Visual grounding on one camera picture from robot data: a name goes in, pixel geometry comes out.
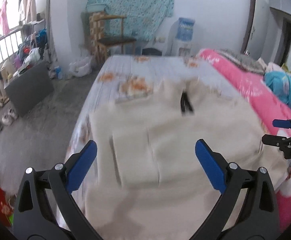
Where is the beige zip-up jacket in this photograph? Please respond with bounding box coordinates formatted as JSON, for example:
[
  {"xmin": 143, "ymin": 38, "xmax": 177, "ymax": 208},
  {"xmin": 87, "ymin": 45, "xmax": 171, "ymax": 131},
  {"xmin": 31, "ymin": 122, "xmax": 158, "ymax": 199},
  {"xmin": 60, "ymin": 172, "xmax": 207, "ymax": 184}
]
[{"xmin": 85, "ymin": 80, "xmax": 288, "ymax": 239}]

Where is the pink floral blanket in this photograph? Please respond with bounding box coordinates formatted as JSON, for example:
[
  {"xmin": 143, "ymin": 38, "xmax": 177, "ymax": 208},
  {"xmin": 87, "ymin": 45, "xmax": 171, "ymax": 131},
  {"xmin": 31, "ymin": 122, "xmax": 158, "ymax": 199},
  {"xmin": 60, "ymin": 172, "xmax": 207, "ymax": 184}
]
[{"xmin": 196, "ymin": 49, "xmax": 291, "ymax": 232}]

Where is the grey knitted blanket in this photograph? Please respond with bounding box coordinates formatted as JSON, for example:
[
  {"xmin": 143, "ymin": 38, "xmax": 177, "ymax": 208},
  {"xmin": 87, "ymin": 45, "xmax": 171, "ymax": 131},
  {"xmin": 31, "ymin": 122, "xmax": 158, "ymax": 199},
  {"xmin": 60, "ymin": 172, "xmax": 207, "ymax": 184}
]
[{"xmin": 215, "ymin": 49, "xmax": 268, "ymax": 75}]

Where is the white sneakers pair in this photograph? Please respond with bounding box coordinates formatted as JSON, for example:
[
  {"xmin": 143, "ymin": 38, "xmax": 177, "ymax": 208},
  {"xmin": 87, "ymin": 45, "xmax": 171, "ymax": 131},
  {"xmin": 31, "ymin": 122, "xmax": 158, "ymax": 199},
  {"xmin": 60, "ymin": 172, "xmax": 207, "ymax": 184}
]
[{"xmin": 2, "ymin": 108, "xmax": 18, "ymax": 126}]

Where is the dark grey cabinet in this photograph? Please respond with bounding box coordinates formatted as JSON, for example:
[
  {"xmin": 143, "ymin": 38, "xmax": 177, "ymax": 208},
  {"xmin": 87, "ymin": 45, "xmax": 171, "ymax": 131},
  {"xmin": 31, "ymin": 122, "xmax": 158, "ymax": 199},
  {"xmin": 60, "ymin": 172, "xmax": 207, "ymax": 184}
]
[{"xmin": 4, "ymin": 61, "xmax": 54, "ymax": 117}]

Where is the floral grey bed sheet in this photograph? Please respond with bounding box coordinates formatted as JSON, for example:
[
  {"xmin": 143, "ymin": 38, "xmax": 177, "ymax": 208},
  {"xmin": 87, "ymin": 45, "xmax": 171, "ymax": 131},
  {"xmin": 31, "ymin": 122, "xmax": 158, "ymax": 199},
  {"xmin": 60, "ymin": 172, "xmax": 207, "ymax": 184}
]
[{"xmin": 66, "ymin": 55, "xmax": 239, "ymax": 158}]

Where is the white plastic bag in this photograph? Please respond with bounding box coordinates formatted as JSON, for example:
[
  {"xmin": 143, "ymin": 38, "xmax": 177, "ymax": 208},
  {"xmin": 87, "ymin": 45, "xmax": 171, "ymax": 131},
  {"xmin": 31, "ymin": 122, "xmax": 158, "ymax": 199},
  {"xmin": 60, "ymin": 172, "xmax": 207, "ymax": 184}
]
[{"xmin": 68, "ymin": 56, "xmax": 92, "ymax": 77}]

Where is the white water dispenser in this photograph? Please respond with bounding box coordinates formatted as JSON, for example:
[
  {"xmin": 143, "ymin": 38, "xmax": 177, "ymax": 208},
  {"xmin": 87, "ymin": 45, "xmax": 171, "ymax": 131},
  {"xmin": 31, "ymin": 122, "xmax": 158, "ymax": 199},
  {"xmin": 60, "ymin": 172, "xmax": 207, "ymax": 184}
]
[{"xmin": 165, "ymin": 21, "xmax": 193, "ymax": 57}]

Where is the blue water dispenser bottle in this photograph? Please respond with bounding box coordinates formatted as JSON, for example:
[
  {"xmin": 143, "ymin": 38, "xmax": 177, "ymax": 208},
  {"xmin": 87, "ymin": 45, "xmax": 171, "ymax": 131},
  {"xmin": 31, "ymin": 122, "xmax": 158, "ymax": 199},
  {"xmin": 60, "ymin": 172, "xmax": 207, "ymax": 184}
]
[{"xmin": 175, "ymin": 17, "xmax": 196, "ymax": 42}]

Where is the wooden chair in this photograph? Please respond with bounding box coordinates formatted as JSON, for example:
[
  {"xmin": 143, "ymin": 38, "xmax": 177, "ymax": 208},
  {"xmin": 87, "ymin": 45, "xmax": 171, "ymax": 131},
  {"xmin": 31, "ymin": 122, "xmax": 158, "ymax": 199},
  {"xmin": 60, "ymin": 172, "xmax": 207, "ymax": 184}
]
[{"xmin": 88, "ymin": 11, "xmax": 136, "ymax": 63}]

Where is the metal balcony railing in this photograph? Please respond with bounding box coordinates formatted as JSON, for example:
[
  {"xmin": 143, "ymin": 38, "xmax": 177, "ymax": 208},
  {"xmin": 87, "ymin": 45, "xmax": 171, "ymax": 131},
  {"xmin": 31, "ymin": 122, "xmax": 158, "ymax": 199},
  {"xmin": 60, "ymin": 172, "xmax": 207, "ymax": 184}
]
[{"xmin": 0, "ymin": 26, "xmax": 26, "ymax": 123}]

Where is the pink hanging garment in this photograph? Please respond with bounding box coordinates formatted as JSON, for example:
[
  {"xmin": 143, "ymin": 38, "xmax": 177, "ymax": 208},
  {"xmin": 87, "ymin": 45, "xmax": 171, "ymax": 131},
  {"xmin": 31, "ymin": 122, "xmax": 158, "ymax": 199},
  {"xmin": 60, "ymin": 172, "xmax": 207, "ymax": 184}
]
[{"xmin": 0, "ymin": 0, "xmax": 10, "ymax": 36}]

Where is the teal patterned hanging cloth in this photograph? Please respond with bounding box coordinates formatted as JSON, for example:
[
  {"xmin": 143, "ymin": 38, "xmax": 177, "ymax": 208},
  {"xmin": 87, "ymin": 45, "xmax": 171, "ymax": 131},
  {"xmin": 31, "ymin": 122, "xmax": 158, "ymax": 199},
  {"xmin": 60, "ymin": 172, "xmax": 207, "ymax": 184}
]
[{"xmin": 87, "ymin": 0, "xmax": 174, "ymax": 41}]

